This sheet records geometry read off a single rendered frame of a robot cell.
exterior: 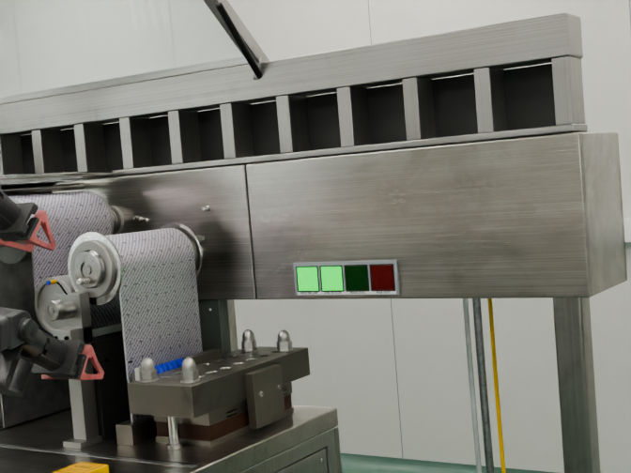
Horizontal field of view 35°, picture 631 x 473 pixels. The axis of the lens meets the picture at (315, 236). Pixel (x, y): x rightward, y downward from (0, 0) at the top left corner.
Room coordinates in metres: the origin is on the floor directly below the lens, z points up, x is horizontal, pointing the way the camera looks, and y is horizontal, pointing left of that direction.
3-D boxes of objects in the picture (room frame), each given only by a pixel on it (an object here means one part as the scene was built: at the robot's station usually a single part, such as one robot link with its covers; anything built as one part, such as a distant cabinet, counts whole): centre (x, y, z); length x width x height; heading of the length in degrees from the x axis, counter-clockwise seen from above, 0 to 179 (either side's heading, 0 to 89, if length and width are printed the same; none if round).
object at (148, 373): (1.92, 0.34, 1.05); 0.04 x 0.04 x 0.04
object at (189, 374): (1.88, 0.26, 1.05); 0.04 x 0.04 x 0.04
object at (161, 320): (2.07, 0.33, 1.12); 0.23 x 0.01 x 0.18; 147
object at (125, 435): (2.07, 0.33, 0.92); 0.28 x 0.04 x 0.04; 147
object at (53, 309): (1.95, 0.52, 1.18); 0.04 x 0.02 x 0.04; 57
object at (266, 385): (2.00, 0.12, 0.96); 0.10 x 0.03 x 0.11; 147
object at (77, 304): (1.98, 0.50, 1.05); 0.06 x 0.05 x 0.31; 147
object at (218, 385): (2.04, 0.21, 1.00); 0.40 x 0.16 x 0.06; 147
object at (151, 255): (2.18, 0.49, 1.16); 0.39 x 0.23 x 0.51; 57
